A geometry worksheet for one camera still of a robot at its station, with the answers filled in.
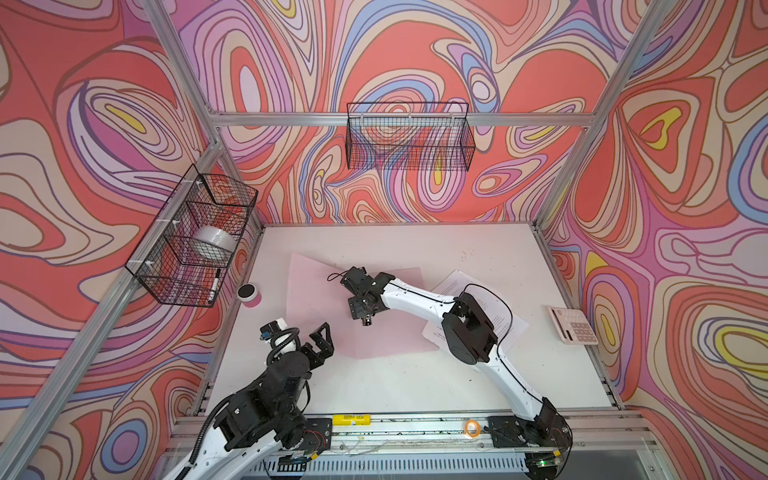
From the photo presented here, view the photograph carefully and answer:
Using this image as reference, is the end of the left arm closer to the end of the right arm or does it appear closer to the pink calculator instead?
the end of the right arm

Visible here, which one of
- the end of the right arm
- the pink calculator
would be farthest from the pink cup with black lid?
the pink calculator

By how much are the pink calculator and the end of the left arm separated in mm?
690

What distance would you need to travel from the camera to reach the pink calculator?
2.93ft

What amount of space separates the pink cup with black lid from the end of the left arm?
37cm

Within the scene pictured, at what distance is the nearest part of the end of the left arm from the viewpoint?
0.52 m

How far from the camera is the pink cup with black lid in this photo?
0.95 metres

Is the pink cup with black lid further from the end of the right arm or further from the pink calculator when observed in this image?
the pink calculator

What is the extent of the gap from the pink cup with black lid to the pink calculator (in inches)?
37.3

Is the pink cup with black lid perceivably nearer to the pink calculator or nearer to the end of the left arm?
the end of the left arm

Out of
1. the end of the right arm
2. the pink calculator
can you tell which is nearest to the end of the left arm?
the end of the right arm
